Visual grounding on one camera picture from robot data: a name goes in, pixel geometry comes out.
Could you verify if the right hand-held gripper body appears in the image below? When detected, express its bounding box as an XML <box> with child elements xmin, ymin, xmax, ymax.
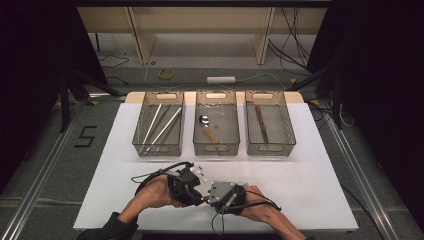
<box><xmin>208</xmin><ymin>180</ymin><xmax>248</xmax><ymax>215</ymax></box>

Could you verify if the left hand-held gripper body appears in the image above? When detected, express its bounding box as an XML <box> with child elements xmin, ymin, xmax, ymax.
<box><xmin>165</xmin><ymin>163</ymin><xmax>208</xmax><ymax>206</ymax></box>

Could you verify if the wooden-handled utensil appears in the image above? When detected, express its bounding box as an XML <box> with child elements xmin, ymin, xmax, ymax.
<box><xmin>200</xmin><ymin>122</ymin><xmax>222</xmax><ymax>145</ymax></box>

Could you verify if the white chopstick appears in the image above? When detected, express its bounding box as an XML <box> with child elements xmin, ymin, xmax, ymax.
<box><xmin>148</xmin><ymin>106</ymin><xmax>184</xmax><ymax>148</ymax></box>
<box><xmin>142</xmin><ymin>102</ymin><xmax>164</xmax><ymax>146</ymax></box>

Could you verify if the metal spoon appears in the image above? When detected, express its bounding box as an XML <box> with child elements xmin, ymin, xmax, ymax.
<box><xmin>198</xmin><ymin>114</ymin><xmax>223</xmax><ymax>157</ymax></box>

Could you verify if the translucent grey plastic bin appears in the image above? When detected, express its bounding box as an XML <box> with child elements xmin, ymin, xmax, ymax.
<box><xmin>132</xmin><ymin>90</ymin><xmax>186</xmax><ymax>157</ymax></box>
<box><xmin>244</xmin><ymin>90</ymin><xmax>297</xmax><ymax>157</ymax></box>
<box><xmin>193</xmin><ymin>90</ymin><xmax>241</xmax><ymax>157</ymax></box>

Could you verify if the wooden-handled knife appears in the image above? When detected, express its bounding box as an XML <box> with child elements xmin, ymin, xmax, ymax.
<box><xmin>254</xmin><ymin>104</ymin><xmax>270</xmax><ymax>144</ymax></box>

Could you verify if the person's left hand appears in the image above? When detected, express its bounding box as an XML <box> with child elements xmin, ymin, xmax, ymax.
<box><xmin>134</xmin><ymin>174</ymin><xmax>183</xmax><ymax>210</ymax></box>

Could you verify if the person's right hand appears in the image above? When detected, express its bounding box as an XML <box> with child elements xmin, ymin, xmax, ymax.
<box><xmin>238</xmin><ymin>184</ymin><xmax>284</xmax><ymax>224</ymax></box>

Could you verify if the white power strip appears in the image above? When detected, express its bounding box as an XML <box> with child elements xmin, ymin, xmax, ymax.
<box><xmin>206</xmin><ymin>76</ymin><xmax>237</xmax><ymax>85</ymax></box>

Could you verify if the white table sheet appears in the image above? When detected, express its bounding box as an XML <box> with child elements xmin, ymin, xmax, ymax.
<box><xmin>73</xmin><ymin>102</ymin><xmax>359</xmax><ymax>233</ymax></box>

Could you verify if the yellow tape roll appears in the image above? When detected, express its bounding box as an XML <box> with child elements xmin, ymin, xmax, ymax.
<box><xmin>157</xmin><ymin>68</ymin><xmax>176</xmax><ymax>80</ymax></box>

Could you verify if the black metal stand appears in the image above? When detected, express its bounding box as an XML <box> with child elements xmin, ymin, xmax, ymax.
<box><xmin>288</xmin><ymin>63</ymin><xmax>344</xmax><ymax>130</ymax></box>
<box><xmin>59</xmin><ymin>68</ymin><xmax>123</xmax><ymax>134</ymax></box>

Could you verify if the beige wooden shelf unit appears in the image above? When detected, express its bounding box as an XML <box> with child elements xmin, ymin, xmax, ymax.
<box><xmin>77</xmin><ymin>6</ymin><xmax>328</xmax><ymax>66</ymax></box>

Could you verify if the black curtain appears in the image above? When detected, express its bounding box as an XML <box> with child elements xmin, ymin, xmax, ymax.
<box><xmin>0</xmin><ymin>0</ymin><xmax>109</xmax><ymax>194</ymax></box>
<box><xmin>306</xmin><ymin>0</ymin><xmax>424</xmax><ymax>231</ymax></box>

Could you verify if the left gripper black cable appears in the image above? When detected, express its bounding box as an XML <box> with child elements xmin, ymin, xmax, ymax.
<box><xmin>130</xmin><ymin>161</ymin><xmax>195</xmax><ymax>196</ymax></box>

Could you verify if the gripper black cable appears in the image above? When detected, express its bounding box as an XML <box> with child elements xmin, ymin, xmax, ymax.
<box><xmin>130</xmin><ymin>161</ymin><xmax>195</xmax><ymax>196</ymax></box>
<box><xmin>210</xmin><ymin>189</ymin><xmax>283</xmax><ymax>236</ymax></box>

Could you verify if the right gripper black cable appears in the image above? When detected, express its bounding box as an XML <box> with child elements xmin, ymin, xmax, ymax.
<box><xmin>210</xmin><ymin>189</ymin><xmax>283</xmax><ymax>236</ymax></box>

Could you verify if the white floor cable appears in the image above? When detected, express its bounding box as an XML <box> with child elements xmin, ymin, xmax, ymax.
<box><xmin>143</xmin><ymin>59</ymin><xmax>288</xmax><ymax>92</ymax></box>

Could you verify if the thin black floor cable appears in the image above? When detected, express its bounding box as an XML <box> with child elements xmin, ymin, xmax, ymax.
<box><xmin>99</xmin><ymin>54</ymin><xmax>130</xmax><ymax>85</ymax></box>

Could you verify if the metal floor rail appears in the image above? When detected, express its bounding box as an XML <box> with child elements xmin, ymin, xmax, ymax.
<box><xmin>324</xmin><ymin>114</ymin><xmax>399</xmax><ymax>240</ymax></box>
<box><xmin>0</xmin><ymin>99</ymin><xmax>88</xmax><ymax>240</ymax></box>

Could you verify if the bundle of black cables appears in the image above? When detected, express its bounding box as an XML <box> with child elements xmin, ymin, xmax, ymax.
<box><xmin>268</xmin><ymin>7</ymin><xmax>313</xmax><ymax>73</ymax></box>

